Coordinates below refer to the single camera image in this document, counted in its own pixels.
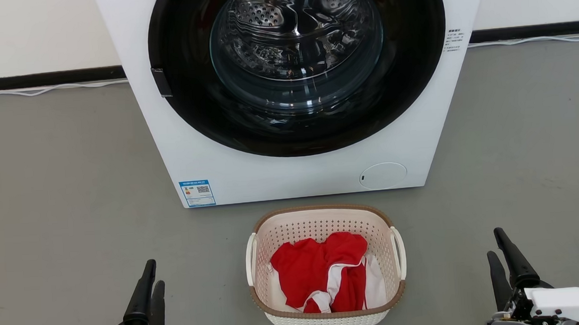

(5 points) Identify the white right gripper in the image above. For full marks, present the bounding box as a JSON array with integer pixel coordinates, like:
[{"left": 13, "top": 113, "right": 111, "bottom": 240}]
[{"left": 481, "top": 223, "right": 579, "bottom": 325}]

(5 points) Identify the round white filter cover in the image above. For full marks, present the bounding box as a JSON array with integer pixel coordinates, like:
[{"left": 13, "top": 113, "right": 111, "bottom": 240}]
[{"left": 359, "top": 161, "right": 409, "bottom": 191}]

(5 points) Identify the thin white floor cable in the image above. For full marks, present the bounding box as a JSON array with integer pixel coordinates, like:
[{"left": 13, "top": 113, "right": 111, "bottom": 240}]
[
  {"left": 0, "top": 79, "right": 129, "bottom": 99},
  {"left": 468, "top": 33, "right": 579, "bottom": 49}
]

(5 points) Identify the red garment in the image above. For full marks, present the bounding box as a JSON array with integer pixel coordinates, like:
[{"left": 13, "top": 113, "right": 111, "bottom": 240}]
[{"left": 269, "top": 231, "right": 372, "bottom": 316}]

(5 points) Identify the white garment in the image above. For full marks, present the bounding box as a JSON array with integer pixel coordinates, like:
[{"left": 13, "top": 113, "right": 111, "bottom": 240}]
[{"left": 265, "top": 255, "right": 388, "bottom": 316}]

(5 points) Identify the black wall baseboard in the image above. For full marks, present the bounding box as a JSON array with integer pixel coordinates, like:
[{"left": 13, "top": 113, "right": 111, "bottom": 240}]
[
  {"left": 0, "top": 66, "right": 127, "bottom": 91},
  {"left": 469, "top": 20, "right": 579, "bottom": 44}
]

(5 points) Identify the round black glass washer door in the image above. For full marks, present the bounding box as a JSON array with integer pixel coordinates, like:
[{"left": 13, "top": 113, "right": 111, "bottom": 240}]
[{"left": 145, "top": 0, "right": 454, "bottom": 166}]

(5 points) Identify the black washer door handle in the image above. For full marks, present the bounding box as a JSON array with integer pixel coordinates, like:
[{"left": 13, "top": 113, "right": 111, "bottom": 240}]
[{"left": 151, "top": 66, "right": 173, "bottom": 99}]

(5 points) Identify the small printed text sticker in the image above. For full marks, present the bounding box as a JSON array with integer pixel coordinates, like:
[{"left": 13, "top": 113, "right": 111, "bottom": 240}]
[{"left": 442, "top": 28, "right": 464, "bottom": 53}]

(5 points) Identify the white front-load washing machine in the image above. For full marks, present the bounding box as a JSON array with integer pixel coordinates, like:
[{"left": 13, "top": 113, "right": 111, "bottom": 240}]
[{"left": 94, "top": 0, "right": 502, "bottom": 213}]

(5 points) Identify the cream perforated plastic laundry basket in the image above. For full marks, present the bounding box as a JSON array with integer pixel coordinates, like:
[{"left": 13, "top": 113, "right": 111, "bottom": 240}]
[{"left": 243, "top": 200, "right": 410, "bottom": 325}]

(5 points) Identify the blue energy label sticker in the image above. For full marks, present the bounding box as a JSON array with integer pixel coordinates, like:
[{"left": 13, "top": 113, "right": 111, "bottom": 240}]
[{"left": 179, "top": 179, "right": 217, "bottom": 208}]

